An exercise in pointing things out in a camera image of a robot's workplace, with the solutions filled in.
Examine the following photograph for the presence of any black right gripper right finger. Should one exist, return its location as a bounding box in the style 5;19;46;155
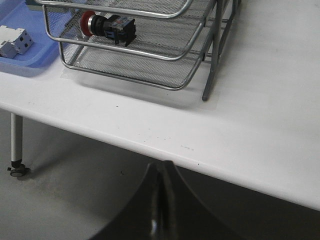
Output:
161;161;243;240

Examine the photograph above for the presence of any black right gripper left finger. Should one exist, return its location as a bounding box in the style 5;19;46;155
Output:
91;163;162;240

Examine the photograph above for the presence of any silver mesh tray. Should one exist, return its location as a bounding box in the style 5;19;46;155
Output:
58;42;203;91
36;0;192;19
43;1;214;61

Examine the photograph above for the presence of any red emergency stop button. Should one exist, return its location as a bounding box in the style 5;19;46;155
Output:
79;10;137;47

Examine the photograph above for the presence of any black caster wheel left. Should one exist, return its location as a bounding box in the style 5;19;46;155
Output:
7;161;30;178

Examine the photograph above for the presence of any silver mesh bottom tray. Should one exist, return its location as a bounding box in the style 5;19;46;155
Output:
58;42;203;91

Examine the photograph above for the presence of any white table leg left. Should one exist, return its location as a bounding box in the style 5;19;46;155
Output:
11;113;23;162

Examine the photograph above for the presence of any blue plastic tray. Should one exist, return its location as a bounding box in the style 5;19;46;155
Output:
0;0;59;77

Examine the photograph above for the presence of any silver mesh top tray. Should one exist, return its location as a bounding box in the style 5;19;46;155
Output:
36;0;192;19

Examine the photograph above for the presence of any white circuit breaker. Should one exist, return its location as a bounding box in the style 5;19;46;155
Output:
0;25;34;59

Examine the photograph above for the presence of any green and beige relay block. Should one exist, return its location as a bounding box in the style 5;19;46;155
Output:
25;0;42;11

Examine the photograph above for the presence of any grey metal rack frame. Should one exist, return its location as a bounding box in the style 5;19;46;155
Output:
201;0;242;102

